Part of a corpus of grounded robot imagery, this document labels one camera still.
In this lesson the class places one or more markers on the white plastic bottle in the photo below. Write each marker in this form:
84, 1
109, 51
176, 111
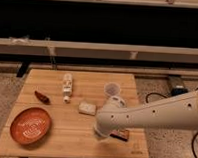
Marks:
67, 87

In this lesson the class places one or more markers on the beige sponge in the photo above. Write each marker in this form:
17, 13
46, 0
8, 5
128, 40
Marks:
87, 108

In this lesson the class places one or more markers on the clear plastic cup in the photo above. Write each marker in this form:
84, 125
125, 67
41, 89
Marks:
111, 89

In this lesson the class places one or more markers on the blue power adapter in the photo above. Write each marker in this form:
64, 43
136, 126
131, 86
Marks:
176, 85

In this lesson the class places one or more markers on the orange patterned bowl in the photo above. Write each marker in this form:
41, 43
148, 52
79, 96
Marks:
30, 125

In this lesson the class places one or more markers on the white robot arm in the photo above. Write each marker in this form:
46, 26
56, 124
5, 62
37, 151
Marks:
178, 112

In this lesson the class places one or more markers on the wooden table board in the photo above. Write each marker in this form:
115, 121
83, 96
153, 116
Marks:
71, 134

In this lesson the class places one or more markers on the brown chocolate bar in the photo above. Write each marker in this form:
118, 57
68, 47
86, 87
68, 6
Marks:
122, 135

